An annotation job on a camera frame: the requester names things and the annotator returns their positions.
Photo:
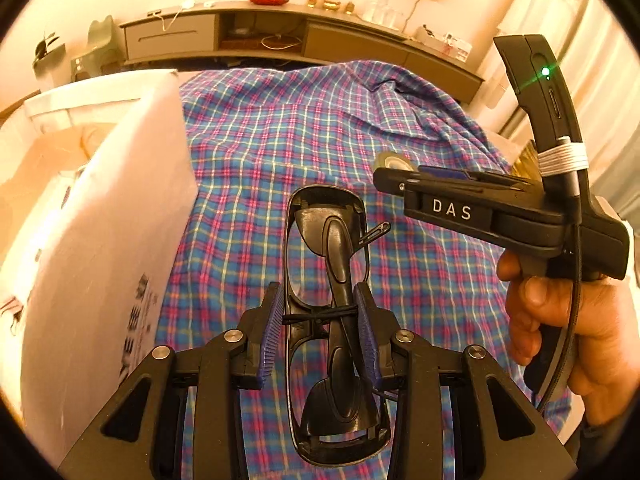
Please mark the white trash bin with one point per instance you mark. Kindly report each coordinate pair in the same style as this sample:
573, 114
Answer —
50, 64

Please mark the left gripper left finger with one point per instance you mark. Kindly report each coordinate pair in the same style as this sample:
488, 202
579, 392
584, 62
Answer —
261, 328

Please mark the grey tv cabinet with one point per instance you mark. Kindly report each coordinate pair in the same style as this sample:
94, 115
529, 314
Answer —
288, 33

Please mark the white floor air conditioner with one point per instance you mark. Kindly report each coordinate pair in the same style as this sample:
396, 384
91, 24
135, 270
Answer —
531, 33

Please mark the black glasses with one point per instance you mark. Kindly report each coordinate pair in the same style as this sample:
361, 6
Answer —
343, 421

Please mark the red tray on cabinet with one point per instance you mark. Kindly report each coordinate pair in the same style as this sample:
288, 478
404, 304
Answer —
270, 2

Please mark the blue plaid shirt cloth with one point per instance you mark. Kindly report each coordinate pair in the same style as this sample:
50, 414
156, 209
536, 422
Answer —
258, 134

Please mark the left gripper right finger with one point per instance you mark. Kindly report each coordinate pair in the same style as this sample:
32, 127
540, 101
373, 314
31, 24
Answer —
376, 328

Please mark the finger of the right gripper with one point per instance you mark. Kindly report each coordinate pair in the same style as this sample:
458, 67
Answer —
394, 181
487, 177

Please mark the clear glasses set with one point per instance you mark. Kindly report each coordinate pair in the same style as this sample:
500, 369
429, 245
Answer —
379, 12

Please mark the green plastic chair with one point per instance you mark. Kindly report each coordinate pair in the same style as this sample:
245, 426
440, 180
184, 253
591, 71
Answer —
102, 55

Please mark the beige curtain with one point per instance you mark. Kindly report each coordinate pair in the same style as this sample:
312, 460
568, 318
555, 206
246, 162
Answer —
601, 69

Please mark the white foam box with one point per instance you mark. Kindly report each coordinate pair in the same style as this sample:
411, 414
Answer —
97, 189

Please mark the white storage box on cabinet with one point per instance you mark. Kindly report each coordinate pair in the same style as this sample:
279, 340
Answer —
447, 44

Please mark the green tape roll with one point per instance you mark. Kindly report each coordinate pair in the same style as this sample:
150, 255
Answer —
392, 160

